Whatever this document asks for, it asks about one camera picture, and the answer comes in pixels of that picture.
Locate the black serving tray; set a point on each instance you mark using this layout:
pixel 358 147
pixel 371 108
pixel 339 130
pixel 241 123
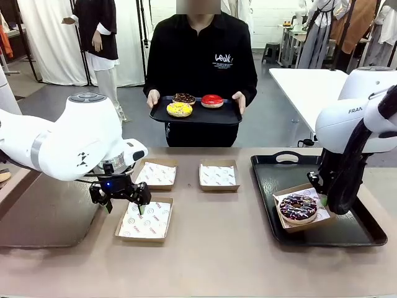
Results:
pixel 214 116

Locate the person's left forearm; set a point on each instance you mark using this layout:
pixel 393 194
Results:
pixel 249 77

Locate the white background desk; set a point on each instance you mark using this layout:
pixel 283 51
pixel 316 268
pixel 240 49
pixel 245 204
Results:
pixel 290 34

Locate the person's right forearm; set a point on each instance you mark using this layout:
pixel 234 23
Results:
pixel 152 74

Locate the red iced donut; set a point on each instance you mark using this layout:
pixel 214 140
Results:
pixel 212 99

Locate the mannequin with grey skirt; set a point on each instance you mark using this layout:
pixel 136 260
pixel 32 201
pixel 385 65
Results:
pixel 314 40

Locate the brown paper food box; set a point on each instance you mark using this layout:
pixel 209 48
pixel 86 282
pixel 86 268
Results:
pixel 142 239
pixel 220 188
pixel 305 228
pixel 158 187

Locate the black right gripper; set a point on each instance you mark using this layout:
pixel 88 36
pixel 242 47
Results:
pixel 325 169

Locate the black light stand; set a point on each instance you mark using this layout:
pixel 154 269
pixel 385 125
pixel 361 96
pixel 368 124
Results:
pixel 142 31

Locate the person's right hand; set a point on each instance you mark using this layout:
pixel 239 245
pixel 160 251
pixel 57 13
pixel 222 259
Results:
pixel 153 97

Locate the large white table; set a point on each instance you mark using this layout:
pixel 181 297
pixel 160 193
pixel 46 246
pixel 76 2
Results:
pixel 304 87

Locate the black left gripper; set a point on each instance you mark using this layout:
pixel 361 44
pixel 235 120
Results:
pixel 114 187

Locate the white hanging garment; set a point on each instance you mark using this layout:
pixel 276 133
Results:
pixel 384 31

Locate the white red-printed liner paper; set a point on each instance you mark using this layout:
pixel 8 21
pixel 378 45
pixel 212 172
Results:
pixel 149 223
pixel 218 175
pixel 322 214
pixel 158 174

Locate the brown chocolate crumb donut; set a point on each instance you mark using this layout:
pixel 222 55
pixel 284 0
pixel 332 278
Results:
pixel 183 97

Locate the black slanted stand pole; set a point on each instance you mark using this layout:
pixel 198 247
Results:
pixel 26 40

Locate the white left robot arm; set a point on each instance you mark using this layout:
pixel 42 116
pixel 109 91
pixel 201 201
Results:
pixel 71 136

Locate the brown hanging garment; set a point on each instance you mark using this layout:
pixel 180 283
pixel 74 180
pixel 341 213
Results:
pixel 353 28

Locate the mannequin with black top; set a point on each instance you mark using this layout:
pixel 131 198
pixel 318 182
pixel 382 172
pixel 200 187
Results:
pixel 99 37

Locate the white flared pedestal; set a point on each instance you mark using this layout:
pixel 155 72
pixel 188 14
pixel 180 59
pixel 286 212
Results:
pixel 7 93

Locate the dark grey plastic stool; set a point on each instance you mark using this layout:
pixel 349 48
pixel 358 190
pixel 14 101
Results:
pixel 271 49

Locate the white curtain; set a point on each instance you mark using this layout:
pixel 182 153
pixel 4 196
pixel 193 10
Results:
pixel 46 40

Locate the person in black shirt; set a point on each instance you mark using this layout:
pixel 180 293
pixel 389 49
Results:
pixel 201 46

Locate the dark chocolate sprinkled donut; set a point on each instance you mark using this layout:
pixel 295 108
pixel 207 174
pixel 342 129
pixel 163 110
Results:
pixel 290 214

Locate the person's left hand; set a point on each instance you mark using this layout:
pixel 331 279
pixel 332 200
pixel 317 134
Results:
pixel 242 101

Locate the yellow iced donut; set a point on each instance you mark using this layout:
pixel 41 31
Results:
pixel 173 111

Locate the brown plastic tray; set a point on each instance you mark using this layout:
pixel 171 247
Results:
pixel 46 223

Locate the orange hanging clothing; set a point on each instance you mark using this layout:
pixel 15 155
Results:
pixel 6 43

